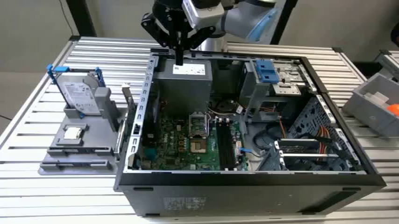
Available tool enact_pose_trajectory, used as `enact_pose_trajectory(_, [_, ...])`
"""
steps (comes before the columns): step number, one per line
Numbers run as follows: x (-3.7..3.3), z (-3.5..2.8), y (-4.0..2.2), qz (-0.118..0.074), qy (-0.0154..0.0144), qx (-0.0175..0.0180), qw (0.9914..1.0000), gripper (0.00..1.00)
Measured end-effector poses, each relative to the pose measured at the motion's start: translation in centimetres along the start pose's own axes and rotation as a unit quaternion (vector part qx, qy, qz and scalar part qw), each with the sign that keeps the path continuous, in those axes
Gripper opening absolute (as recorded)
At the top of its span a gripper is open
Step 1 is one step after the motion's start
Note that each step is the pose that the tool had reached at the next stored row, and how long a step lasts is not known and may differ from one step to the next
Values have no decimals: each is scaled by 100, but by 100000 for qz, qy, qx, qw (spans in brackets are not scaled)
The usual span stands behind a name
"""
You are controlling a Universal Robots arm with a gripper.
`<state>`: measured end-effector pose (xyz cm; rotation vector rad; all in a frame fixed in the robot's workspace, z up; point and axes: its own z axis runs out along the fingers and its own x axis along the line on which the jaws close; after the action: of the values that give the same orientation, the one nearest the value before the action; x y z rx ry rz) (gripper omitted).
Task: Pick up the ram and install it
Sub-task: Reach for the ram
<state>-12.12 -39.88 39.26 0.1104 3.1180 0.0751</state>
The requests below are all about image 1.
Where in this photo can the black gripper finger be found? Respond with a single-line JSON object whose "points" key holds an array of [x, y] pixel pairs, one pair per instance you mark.
{"points": [[199, 37], [155, 30]]}

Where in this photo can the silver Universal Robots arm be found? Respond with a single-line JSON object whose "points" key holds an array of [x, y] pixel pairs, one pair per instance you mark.
{"points": [[243, 18]]}

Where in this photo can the grey power supply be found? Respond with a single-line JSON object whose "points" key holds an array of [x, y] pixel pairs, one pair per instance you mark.
{"points": [[183, 93]]}

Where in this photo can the blue drive latch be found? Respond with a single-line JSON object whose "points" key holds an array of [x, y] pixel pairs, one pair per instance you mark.
{"points": [[264, 70]]}

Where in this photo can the round black speaker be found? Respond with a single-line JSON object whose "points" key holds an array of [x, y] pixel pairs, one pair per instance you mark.
{"points": [[226, 106]]}

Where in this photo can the silver optical drive cage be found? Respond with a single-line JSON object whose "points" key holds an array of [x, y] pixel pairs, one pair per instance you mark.
{"points": [[255, 98]]}

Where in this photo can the graphics card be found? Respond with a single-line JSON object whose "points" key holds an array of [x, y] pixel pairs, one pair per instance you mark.
{"points": [[132, 109]]}

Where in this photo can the hard disk in blue carrier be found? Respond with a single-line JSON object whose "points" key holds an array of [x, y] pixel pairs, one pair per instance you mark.
{"points": [[77, 93]]}

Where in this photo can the CPU socket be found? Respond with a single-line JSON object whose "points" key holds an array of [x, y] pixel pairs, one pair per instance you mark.
{"points": [[199, 145]]}

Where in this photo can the grey parts rack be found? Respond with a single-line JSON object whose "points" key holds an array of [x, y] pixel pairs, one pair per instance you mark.
{"points": [[93, 140]]}

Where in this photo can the silver CPU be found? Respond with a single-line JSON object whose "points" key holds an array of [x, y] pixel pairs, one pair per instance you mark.
{"points": [[72, 133]]}

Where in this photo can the green motherboard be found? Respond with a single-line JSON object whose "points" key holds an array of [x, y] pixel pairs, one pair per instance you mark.
{"points": [[202, 161]]}

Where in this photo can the metal disk bay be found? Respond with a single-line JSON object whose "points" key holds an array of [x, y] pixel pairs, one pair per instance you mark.
{"points": [[268, 158]]}

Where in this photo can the small aluminium slat table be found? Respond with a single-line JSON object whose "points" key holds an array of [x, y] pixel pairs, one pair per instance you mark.
{"points": [[387, 60]]}

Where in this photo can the seated person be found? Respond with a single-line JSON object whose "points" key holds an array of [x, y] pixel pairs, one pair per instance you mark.
{"points": [[394, 35]]}

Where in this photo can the white box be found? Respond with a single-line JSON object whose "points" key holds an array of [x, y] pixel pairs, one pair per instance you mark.
{"points": [[378, 98]]}

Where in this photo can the grey plastic bin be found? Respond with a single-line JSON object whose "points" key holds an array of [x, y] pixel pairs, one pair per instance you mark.
{"points": [[371, 116]]}

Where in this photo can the orange ball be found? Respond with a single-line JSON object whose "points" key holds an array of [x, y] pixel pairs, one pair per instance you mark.
{"points": [[392, 109]]}

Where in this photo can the black PC case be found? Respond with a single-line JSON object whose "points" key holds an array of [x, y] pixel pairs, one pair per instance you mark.
{"points": [[250, 198]]}

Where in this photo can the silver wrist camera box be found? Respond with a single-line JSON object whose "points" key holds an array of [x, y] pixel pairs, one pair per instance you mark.
{"points": [[202, 14]]}

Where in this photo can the black frame post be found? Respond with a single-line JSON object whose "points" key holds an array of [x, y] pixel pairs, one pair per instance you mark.
{"points": [[80, 18], [284, 18]]}

